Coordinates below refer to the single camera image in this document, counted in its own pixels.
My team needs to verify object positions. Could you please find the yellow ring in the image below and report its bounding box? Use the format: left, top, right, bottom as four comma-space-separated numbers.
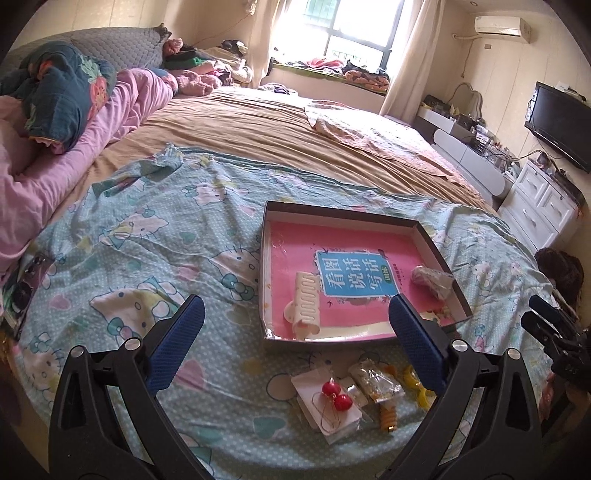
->
400, 364, 438, 411

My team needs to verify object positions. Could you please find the orange spiral hair clip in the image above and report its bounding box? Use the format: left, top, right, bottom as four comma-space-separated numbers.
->
379, 400, 398, 433

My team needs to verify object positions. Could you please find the bagged gold jewelry packet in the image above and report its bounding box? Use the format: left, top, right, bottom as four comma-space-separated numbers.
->
349, 358, 405, 404

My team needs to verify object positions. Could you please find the clear pearl hair claw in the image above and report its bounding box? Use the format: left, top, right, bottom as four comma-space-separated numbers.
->
411, 265, 455, 301

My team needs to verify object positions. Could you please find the red bead earrings packet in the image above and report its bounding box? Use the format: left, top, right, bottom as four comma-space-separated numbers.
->
290, 367, 363, 445

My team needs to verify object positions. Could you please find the dark fluffy stool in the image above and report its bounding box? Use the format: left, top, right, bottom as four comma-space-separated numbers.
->
535, 248, 585, 309

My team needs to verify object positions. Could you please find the white drawer cabinet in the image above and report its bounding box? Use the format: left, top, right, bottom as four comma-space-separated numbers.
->
498, 161, 582, 254

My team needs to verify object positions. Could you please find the white grey dressing table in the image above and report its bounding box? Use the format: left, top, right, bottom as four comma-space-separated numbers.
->
412, 106, 512, 210

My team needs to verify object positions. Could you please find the pink Chinese book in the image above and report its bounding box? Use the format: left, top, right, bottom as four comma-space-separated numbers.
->
263, 220, 469, 342

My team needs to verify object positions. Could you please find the dark cardboard box tray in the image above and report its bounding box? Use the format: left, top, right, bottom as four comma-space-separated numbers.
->
259, 202, 473, 351

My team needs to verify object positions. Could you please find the Hello Kitty blue bedsheet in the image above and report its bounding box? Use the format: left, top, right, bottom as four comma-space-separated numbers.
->
13, 146, 551, 479

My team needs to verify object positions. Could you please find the vanity mirror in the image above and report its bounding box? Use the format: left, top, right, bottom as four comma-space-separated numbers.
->
447, 82, 483, 120

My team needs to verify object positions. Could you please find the beige right curtain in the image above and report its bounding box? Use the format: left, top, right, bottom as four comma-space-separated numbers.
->
380, 0, 447, 124

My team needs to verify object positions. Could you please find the beige curtain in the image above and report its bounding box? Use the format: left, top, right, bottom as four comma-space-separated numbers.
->
380, 0, 447, 124
247, 0, 290, 89

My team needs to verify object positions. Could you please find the pink quilt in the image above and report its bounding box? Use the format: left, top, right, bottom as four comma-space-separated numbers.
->
1, 68, 178, 275

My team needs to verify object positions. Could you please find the pink floral blanket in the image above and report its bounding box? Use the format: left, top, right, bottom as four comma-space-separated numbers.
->
304, 100, 466, 184

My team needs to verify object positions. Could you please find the white air conditioner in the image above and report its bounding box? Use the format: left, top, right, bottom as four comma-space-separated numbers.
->
474, 15, 531, 43

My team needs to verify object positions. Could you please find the clothes pile on windowsill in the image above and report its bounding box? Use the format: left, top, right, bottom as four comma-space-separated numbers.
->
269, 58, 390, 95

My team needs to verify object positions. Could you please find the tan brown bedspread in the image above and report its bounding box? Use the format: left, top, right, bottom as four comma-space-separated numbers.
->
53, 87, 493, 218

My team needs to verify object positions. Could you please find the window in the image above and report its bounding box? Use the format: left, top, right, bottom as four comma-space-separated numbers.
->
273, 0, 405, 72

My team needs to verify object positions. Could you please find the teal floral pillow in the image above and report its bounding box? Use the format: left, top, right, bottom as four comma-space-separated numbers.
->
1, 41, 116, 154

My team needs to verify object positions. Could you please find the clothes pile on bed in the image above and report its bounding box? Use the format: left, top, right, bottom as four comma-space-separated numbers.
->
162, 38, 253, 97

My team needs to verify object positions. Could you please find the grey quilted headboard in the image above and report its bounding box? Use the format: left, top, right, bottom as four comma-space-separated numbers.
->
1, 24, 172, 76

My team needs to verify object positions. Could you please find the beige left curtain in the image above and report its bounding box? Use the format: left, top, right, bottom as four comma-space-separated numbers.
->
247, 0, 290, 89

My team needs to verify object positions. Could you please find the black wall television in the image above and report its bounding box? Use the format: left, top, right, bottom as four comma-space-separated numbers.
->
524, 82, 591, 174

